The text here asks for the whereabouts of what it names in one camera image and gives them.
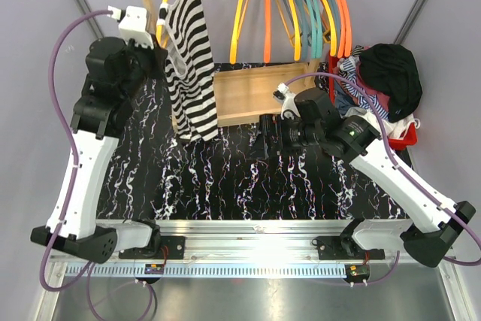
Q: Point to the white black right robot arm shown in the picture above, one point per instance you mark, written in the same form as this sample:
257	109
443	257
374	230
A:
309	119

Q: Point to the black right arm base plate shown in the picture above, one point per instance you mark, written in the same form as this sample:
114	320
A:
338	249

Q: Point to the maroon tank top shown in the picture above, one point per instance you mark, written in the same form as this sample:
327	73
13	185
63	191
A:
381	98

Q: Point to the white slotted cable duct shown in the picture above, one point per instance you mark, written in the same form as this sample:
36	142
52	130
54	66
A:
250	271

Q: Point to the yellow hanger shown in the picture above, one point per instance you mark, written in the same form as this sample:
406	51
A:
288	13
160	24
239	18

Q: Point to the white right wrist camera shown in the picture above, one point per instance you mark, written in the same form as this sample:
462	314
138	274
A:
286	98

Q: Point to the wooden clothes rack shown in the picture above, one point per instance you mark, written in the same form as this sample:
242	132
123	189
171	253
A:
242	95

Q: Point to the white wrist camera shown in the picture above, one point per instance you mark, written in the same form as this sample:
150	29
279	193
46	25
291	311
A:
132	25
286	98

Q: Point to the bundle of empty hangers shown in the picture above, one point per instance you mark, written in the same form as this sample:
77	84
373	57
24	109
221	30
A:
325	25

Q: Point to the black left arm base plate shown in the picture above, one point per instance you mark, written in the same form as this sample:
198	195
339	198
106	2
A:
173	247

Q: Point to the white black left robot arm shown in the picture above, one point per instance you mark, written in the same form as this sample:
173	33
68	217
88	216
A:
116	70

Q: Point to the black white striped tank top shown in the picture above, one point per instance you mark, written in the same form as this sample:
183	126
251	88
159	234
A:
189	71

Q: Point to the red plastic bin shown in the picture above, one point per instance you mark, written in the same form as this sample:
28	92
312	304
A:
350	99

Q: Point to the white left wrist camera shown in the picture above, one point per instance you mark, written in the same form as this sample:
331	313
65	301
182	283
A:
132	25

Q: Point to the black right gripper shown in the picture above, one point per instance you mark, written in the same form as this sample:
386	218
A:
271	125

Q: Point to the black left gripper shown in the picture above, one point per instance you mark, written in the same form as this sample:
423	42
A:
158	57

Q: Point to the orange hanger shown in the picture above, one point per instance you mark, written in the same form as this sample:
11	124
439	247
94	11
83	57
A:
267	37

